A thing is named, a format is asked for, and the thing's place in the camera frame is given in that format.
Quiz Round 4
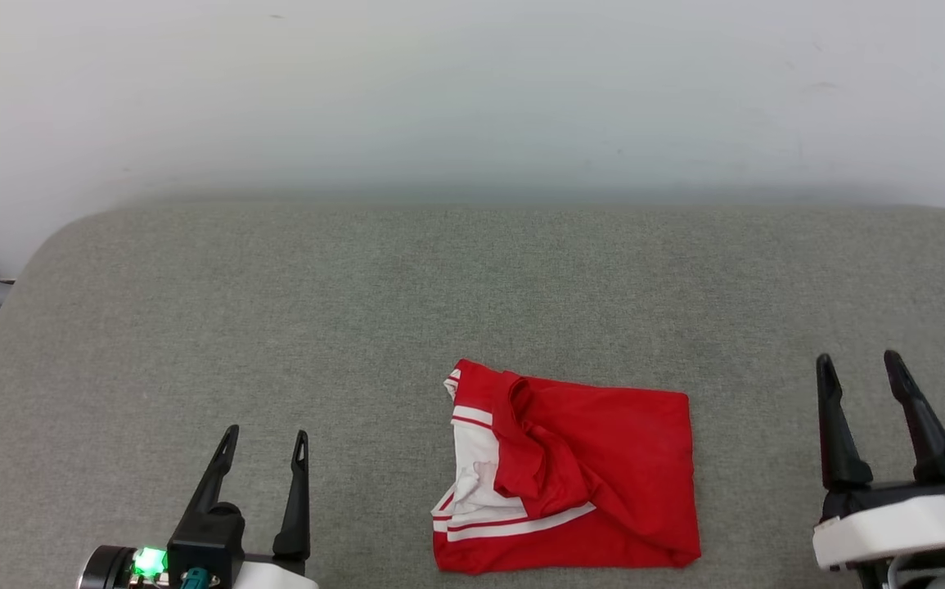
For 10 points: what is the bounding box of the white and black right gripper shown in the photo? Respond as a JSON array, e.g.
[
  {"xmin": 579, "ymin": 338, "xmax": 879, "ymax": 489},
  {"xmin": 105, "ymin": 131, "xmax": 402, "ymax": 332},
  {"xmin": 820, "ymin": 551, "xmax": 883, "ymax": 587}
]
[{"xmin": 811, "ymin": 349, "xmax": 945, "ymax": 573}]

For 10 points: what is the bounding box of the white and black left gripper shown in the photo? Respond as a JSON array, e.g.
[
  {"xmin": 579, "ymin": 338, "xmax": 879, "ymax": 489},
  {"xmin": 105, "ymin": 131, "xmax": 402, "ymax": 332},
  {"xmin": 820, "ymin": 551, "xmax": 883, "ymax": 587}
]
[{"xmin": 181, "ymin": 423, "xmax": 319, "ymax": 589}]

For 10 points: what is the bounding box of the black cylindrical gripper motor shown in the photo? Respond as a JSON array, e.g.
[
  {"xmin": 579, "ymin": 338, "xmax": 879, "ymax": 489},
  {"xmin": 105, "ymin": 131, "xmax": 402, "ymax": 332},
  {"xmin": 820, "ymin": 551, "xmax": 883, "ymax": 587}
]
[{"xmin": 77, "ymin": 545, "xmax": 139, "ymax": 589}]

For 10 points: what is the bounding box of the red and white shirt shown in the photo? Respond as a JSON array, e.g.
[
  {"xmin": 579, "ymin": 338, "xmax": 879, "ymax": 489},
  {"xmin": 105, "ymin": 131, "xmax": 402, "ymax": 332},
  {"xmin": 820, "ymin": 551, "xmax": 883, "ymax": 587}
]
[{"xmin": 430, "ymin": 357, "xmax": 703, "ymax": 576}]

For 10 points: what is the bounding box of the grey fabric sofa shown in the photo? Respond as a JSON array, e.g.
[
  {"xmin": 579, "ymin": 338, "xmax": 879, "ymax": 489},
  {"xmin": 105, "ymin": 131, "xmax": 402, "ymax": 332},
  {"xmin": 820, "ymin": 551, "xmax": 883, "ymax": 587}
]
[{"xmin": 0, "ymin": 199, "xmax": 945, "ymax": 589}]

